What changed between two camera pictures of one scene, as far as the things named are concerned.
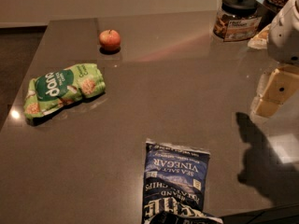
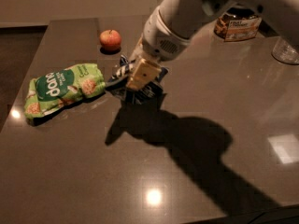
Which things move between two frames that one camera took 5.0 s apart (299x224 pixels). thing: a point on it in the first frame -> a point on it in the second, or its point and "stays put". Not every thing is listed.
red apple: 109,40 stays put
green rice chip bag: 55,89 stays put
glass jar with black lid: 237,19 stays put
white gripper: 286,41 -> 156,40
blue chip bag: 175,185 -> 148,93
